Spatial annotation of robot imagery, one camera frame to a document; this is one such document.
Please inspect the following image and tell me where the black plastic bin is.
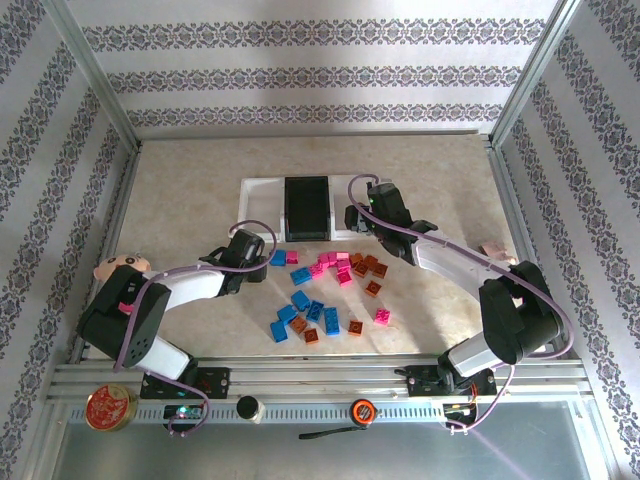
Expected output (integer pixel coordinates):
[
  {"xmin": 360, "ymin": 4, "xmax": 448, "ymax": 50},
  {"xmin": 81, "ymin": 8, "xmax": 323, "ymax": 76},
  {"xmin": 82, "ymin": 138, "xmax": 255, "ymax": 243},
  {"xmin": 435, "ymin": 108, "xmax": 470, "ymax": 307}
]
[{"xmin": 282, "ymin": 174, "xmax": 335, "ymax": 242}]

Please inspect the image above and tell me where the small pale pink toy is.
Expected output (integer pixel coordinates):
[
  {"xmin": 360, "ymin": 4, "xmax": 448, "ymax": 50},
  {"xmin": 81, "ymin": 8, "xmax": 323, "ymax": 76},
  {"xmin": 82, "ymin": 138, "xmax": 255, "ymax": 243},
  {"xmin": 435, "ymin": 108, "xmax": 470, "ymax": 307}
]
[{"xmin": 477, "ymin": 241, "xmax": 519, "ymax": 266}]

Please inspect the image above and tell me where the bald cartoon plush doll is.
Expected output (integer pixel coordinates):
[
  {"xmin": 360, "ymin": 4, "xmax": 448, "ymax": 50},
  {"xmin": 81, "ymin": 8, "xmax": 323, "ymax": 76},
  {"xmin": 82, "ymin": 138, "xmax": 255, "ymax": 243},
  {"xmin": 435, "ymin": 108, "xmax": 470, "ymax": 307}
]
[{"xmin": 93, "ymin": 252, "xmax": 154, "ymax": 316}]

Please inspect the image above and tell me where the black round knob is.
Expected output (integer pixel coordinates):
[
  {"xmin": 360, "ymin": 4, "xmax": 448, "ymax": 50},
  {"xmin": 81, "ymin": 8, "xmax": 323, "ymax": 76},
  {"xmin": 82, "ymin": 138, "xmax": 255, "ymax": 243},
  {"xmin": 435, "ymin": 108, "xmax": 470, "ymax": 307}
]
[{"xmin": 235, "ymin": 395, "xmax": 265, "ymax": 425}]

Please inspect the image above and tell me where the small board with LEDs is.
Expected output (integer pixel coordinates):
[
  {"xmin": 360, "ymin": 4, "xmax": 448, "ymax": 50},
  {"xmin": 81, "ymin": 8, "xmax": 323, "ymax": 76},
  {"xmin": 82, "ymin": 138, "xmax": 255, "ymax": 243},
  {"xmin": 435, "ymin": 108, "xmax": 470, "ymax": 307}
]
[{"xmin": 163, "ymin": 403, "xmax": 207, "ymax": 422}]

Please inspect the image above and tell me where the orange black tape measure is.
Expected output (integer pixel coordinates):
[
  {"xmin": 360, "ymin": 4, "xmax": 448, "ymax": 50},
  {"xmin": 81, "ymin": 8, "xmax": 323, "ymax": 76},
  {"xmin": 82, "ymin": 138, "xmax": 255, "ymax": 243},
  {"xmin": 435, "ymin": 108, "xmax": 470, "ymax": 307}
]
[{"xmin": 298, "ymin": 398, "xmax": 380, "ymax": 441}]

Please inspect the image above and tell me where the red round tin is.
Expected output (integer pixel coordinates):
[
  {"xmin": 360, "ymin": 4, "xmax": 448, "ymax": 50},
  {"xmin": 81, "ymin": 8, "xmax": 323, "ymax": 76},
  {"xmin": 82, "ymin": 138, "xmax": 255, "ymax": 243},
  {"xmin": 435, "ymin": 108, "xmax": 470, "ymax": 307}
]
[{"xmin": 83, "ymin": 383, "xmax": 139, "ymax": 432}]

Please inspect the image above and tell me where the grey metal panel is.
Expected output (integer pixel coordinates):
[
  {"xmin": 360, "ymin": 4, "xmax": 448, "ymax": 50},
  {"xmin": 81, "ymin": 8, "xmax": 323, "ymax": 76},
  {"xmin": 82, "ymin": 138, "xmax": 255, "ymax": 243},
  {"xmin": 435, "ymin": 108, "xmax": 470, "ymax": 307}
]
[{"xmin": 49, "ymin": 399, "xmax": 601, "ymax": 480}]

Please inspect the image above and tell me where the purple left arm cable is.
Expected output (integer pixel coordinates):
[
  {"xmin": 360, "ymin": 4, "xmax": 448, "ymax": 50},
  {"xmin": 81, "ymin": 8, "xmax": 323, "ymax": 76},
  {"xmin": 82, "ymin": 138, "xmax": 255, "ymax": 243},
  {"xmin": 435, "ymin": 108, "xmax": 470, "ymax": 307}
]
[{"xmin": 113, "ymin": 219, "xmax": 279, "ymax": 439}]

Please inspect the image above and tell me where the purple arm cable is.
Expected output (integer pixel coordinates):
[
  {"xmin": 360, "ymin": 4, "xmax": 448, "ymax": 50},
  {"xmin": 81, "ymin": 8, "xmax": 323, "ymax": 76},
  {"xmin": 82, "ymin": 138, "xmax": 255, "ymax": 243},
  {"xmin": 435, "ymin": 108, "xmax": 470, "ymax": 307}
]
[
  {"xmin": 345, "ymin": 172, "xmax": 576, "ymax": 436},
  {"xmin": 113, "ymin": 219, "xmax": 279, "ymax": 439}
]

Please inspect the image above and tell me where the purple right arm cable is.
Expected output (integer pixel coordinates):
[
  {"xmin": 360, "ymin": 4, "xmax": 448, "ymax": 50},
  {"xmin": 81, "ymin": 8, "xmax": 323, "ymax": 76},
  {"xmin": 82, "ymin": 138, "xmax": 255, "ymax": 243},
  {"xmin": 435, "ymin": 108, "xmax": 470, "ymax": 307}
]
[{"xmin": 345, "ymin": 172, "xmax": 576, "ymax": 436}]

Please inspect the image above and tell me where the thin pale frame rail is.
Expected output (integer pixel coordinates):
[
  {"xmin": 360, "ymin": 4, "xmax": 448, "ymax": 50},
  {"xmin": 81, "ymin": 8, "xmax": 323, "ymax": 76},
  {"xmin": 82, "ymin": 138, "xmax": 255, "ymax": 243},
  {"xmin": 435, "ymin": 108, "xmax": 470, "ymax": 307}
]
[{"xmin": 137, "ymin": 128, "xmax": 494, "ymax": 144}]

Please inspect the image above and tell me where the aluminium side rail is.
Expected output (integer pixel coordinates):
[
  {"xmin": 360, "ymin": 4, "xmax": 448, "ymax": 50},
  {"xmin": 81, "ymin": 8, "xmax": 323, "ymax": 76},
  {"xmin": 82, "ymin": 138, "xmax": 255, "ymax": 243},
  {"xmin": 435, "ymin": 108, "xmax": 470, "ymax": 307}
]
[
  {"xmin": 67, "ymin": 142, "xmax": 144, "ymax": 364},
  {"xmin": 487, "ymin": 142, "xmax": 589, "ymax": 364}
]

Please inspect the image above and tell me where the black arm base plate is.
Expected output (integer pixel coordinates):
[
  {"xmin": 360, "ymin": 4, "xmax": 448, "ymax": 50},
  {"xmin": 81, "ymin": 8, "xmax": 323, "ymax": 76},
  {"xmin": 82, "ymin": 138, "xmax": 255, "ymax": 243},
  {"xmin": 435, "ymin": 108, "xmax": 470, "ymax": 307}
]
[
  {"xmin": 394, "ymin": 364, "xmax": 499, "ymax": 399},
  {"xmin": 139, "ymin": 366, "xmax": 232, "ymax": 400}
]

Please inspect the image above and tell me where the wide aluminium mounting rail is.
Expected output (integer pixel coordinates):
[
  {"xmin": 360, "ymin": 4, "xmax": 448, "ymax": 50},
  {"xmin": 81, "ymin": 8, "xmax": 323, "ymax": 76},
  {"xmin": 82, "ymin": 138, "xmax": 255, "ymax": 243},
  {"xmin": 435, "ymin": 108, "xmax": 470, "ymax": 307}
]
[{"xmin": 47, "ymin": 355, "xmax": 586, "ymax": 401}]

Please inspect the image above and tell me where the slotted grey cable duct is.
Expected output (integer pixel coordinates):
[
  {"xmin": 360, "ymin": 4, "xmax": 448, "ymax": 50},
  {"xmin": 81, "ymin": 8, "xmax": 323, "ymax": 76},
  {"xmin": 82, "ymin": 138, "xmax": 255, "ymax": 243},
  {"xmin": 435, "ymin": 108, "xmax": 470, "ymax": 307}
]
[{"xmin": 67, "ymin": 401, "xmax": 451, "ymax": 426}]

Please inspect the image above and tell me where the aluminium frame post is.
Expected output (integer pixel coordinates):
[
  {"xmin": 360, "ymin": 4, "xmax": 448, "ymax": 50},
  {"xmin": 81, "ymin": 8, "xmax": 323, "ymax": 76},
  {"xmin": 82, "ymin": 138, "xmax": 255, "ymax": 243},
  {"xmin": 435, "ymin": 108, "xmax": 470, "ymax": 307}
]
[
  {"xmin": 489, "ymin": 0, "xmax": 589, "ymax": 149},
  {"xmin": 42, "ymin": 0, "xmax": 144, "ymax": 151}
]

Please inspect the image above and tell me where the small board with wires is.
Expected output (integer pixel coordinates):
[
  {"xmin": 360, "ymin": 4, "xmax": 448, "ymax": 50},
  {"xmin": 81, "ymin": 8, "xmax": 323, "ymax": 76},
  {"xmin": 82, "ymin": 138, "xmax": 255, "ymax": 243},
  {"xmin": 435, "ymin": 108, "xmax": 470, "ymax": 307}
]
[{"xmin": 442, "ymin": 397, "xmax": 481, "ymax": 419}]

